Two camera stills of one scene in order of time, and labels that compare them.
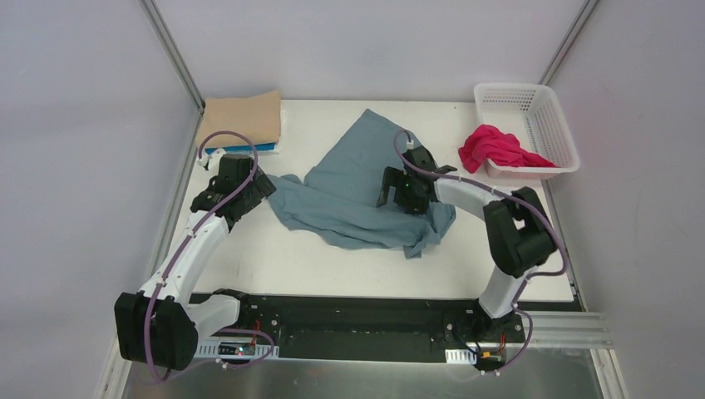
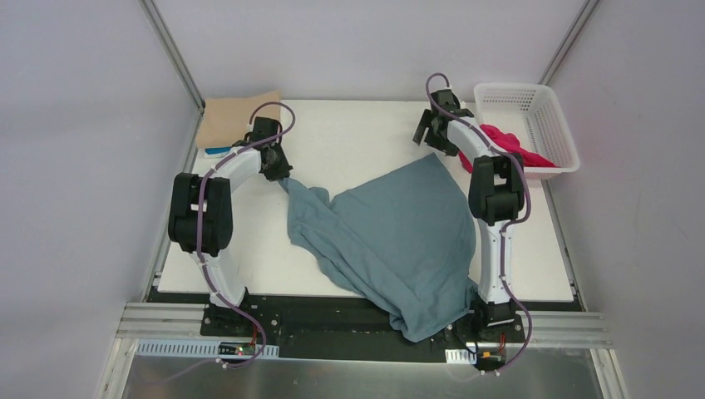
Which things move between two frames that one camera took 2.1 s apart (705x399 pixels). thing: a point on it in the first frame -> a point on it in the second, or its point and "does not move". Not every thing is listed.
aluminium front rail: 567,331 does not move
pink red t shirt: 485,143 does not move
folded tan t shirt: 259,115 does not move
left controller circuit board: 236,348 does not move
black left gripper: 258,189 -> 278,167
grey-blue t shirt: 337,200 -> 401,239
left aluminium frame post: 163,32 does not move
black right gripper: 389,187 -> 428,130
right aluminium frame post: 568,39 does not move
